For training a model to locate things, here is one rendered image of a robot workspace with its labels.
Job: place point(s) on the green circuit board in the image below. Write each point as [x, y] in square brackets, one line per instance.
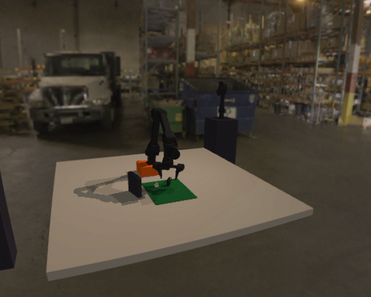
[176, 192]

